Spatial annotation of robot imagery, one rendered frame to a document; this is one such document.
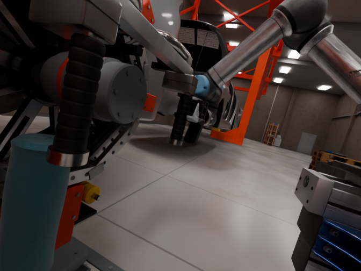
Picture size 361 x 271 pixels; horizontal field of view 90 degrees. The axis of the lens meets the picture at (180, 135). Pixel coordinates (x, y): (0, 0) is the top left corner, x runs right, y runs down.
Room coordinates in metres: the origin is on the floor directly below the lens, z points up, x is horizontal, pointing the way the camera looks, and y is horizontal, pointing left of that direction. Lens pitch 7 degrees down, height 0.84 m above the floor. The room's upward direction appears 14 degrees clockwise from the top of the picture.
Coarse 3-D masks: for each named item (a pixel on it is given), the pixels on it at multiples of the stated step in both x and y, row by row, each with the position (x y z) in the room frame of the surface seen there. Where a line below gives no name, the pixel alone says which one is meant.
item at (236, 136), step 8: (264, 56) 3.70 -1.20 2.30; (264, 64) 3.69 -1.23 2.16; (256, 72) 3.73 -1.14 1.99; (256, 80) 3.71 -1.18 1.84; (256, 88) 3.70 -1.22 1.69; (248, 96) 3.73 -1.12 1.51; (248, 104) 3.72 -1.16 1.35; (248, 112) 3.70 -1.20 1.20; (240, 120) 3.74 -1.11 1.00; (248, 120) 3.69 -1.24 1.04; (240, 128) 3.72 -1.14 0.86; (216, 136) 3.87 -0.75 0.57; (224, 136) 3.82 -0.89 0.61; (232, 136) 3.76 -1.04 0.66; (240, 136) 3.71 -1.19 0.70; (240, 144) 3.69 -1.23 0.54
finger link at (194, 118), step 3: (198, 105) 0.56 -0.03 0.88; (198, 108) 0.57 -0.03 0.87; (195, 111) 0.54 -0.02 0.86; (198, 111) 0.58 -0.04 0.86; (195, 114) 0.54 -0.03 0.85; (198, 114) 0.59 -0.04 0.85; (186, 117) 0.52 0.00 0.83; (189, 117) 0.52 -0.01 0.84; (192, 117) 0.53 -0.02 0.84; (195, 117) 0.54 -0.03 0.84; (198, 117) 0.60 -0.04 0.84; (189, 120) 0.53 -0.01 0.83; (192, 120) 0.54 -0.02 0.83; (195, 120) 0.54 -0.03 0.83
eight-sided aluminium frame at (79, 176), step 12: (120, 36) 0.60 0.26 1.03; (144, 48) 0.64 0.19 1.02; (132, 60) 0.66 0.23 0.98; (144, 60) 0.65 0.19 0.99; (144, 72) 0.66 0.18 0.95; (120, 132) 0.64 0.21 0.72; (132, 132) 0.67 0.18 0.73; (108, 144) 0.63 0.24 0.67; (120, 144) 0.63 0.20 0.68; (96, 156) 0.59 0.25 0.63; (108, 156) 0.58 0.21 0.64; (0, 168) 0.32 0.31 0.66; (72, 168) 0.48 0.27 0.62; (84, 168) 0.50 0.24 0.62; (96, 168) 0.54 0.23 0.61; (0, 180) 0.32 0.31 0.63; (72, 180) 0.47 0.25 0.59; (84, 180) 0.51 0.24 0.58; (0, 192) 0.32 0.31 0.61
